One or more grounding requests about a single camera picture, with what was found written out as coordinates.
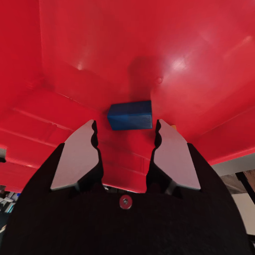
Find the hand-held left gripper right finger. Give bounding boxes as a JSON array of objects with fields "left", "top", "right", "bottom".
[{"left": 146, "top": 119, "right": 201, "bottom": 192}]

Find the red plastic bin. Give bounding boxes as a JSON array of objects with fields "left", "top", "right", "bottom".
[{"left": 0, "top": 0, "right": 255, "bottom": 194}]

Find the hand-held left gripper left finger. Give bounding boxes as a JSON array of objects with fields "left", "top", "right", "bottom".
[{"left": 50, "top": 120, "right": 104, "bottom": 192}]

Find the blue wooden block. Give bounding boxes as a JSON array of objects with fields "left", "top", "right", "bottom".
[{"left": 107, "top": 100, "right": 153, "bottom": 131}]

